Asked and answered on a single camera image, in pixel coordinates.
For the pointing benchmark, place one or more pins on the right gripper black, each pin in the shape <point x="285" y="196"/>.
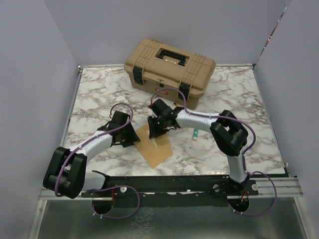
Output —
<point x="153" y="132"/>

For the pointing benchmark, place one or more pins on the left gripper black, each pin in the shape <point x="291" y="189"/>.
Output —
<point x="133" y="137"/>

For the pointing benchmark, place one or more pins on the brown paper envelope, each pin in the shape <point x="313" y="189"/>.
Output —
<point x="153" y="155"/>

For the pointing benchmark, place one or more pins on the green white glue stick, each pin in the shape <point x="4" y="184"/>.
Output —
<point x="195" y="134"/>

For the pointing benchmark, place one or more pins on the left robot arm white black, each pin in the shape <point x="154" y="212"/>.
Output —
<point x="66" y="174"/>

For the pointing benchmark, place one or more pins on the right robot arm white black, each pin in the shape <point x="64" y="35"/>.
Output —
<point x="230" y="135"/>

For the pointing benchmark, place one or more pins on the tan plastic toolbox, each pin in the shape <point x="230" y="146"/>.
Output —
<point x="175" y="73"/>

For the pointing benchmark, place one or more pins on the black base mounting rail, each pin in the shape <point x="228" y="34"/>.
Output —
<point x="170" y="191"/>

